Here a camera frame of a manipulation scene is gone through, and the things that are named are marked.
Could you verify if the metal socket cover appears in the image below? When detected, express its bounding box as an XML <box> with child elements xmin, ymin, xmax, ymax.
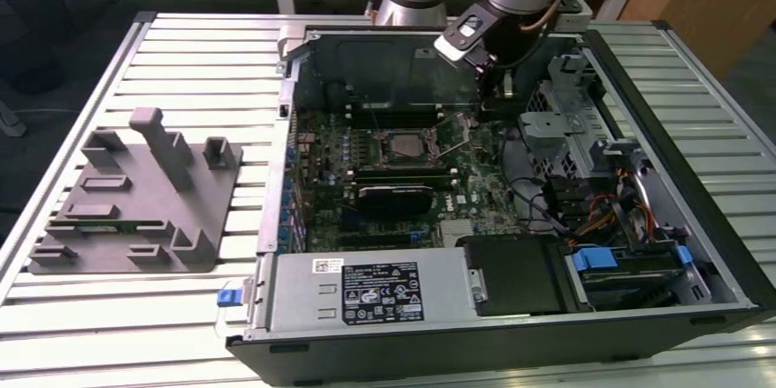
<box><xmin>431</xmin><ymin>110</ymin><xmax>485</xmax><ymax>157</ymax></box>

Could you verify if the thin metal locking lever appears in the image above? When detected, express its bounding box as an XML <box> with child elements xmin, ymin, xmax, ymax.
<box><xmin>441</xmin><ymin>138</ymin><xmax>474</xmax><ymax>157</ymax></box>

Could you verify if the silver CPU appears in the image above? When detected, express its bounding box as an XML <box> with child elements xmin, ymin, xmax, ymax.
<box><xmin>387</xmin><ymin>132</ymin><xmax>431</xmax><ymax>158</ymax></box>

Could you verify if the CPU socket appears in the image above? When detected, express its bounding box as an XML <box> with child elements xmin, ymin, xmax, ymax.
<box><xmin>374</xmin><ymin>127</ymin><xmax>446</xmax><ymax>170</ymax></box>

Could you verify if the silver metal disk bay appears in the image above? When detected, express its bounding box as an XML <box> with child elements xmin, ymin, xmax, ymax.
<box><xmin>518</xmin><ymin>54</ymin><xmax>630</xmax><ymax>180</ymax></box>

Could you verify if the green motherboard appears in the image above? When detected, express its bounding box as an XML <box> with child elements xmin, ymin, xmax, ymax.
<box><xmin>290</xmin><ymin>104</ymin><xmax>563</xmax><ymax>255</ymax></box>

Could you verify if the brown wooden cabinet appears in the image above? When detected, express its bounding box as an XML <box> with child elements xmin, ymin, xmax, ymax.
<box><xmin>622</xmin><ymin>0</ymin><xmax>776</xmax><ymax>83</ymax></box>

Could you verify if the black graphics card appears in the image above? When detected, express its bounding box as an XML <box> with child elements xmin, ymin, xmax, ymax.
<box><xmin>354</xmin><ymin>184</ymin><xmax>435</xmax><ymax>220</ymax></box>

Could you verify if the small silver heatsink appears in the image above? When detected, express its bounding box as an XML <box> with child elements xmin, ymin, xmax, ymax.
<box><xmin>441</xmin><ymin>218</ymin><xmax>477</xmax><ymax>239</ymax></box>

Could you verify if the black expansion slot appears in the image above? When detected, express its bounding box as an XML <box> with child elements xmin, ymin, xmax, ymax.
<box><xmin>338</xmin><ymin>234</ymin><xmax>409</xmax><ymax>249</ymax></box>

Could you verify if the hard disk in blue carrier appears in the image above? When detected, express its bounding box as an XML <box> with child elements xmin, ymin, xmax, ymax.
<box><xmin>566</xmin><ymin>244</ymin><xmax>697</xmax><ymax>313</ymax></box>

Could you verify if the black plastic cover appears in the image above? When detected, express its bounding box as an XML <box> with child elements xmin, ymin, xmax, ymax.
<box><xmin>463</xmin><ymin>233</ymin><xmax>575</xmax><ymax>318</ymax></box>

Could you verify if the silver power supply unit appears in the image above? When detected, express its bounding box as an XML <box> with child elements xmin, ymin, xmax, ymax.
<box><xmin>246</xmin><ymin>249</ymin><xmax>490</xmax><ymax>343</ymax></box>

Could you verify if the grey parts rack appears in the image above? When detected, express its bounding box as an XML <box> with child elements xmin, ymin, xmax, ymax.
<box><xmin>27</xmin><ymin>107</ymin><xmax>247</xmax><ymax>277</ymax></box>

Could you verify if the black PC case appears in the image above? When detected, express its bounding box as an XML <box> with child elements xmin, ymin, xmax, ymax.
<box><xmin>223</xmin><ymin>19</ymin><xmax>767</xmax><ymax>385</ymax></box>

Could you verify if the blue plastic latch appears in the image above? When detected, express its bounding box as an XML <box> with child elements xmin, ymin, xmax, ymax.
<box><xmin>217</xmin><ymin>286</ymin><xmax>243</xmax><ymax>309</ymax></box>

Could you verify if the green RAM stick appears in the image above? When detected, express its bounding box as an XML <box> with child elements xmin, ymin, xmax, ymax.
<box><xmin>63</xmin><ymin>221</ymin><xmax>166</xmax><ymax>232</ymax></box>

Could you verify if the grey stand leg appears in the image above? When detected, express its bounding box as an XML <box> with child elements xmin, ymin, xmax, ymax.
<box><xmin>0</xmin><ymin>100</ymin><xmax>30</xmax><ymax>138</ymax></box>

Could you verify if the black cable with brass plug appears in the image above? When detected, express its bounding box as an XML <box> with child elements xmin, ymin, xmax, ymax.
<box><xmin>522</xmin><ymin>0</ymin><xmax>559</xmax><ymax>72</ymax></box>

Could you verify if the black and white flat camera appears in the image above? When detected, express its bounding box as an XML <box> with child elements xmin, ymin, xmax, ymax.
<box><xmin>434</xmin><ymin>13</ymin><xmax>497</xmax><ymax>63</ymax></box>

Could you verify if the grey plastic bracket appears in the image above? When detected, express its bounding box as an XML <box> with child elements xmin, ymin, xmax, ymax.
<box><xmin>591</xmin><ymin>137</ymin><xmax>654</xmax><ymax>167</ymax></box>

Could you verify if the orange wire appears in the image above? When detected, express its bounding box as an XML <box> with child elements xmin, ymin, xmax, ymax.
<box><xmin>639</xmin><ymin>204</ymin><xmax>661</xmax><ymax>238</ymax></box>

